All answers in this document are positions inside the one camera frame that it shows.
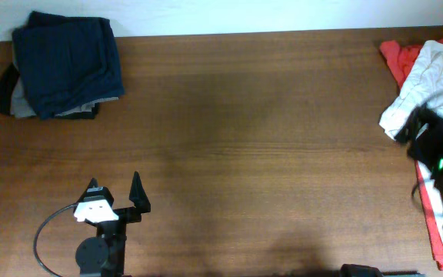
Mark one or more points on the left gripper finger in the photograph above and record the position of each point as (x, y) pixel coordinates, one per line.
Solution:
(137, 195)
(92, 185)

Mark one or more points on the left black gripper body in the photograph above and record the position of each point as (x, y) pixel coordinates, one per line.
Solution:
(128, 213)

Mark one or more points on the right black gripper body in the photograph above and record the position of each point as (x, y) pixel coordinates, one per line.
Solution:
(431, 143)

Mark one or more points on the navy blue shorts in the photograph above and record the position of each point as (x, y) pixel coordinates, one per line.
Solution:
(83, 35)

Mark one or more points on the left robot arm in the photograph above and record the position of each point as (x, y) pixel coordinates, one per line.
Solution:
(103, 255)

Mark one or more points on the white t-shirt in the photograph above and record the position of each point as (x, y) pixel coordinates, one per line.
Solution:
(425, 79)

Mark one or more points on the red garment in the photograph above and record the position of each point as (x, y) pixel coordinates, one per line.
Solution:
(418, 70)

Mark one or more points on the grey folded shorts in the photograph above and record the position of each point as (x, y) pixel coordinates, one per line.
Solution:
(51, 85)

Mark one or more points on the black folded garment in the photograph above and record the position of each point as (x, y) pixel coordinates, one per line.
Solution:
(3, 92)

